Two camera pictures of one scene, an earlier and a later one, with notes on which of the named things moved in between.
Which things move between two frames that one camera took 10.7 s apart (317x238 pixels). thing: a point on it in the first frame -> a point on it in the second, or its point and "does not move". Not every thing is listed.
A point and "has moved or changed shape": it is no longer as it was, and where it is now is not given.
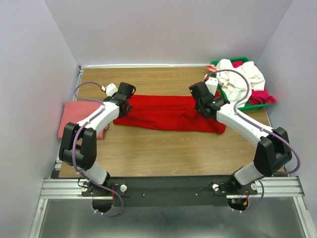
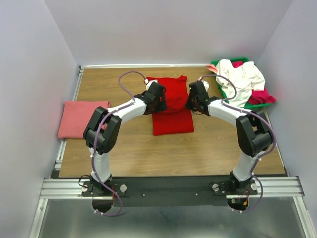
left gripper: x=130 y=107 -> x=161 y=106
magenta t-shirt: x=258 y=96 does not move
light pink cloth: x=211 y=67 does not move
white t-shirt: x=233 y=87 does not move
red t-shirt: x=172 y=112 has moved or changed shape
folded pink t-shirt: x=74 y=111 does not move
